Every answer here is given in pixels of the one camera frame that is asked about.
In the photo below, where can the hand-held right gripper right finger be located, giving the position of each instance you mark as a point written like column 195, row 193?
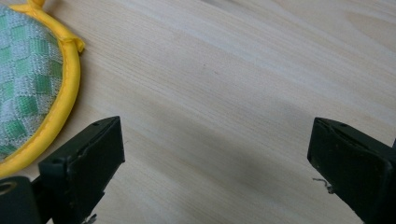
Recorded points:
column 355, row 168

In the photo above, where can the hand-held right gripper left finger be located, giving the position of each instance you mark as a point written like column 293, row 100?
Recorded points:
column 81, row 168

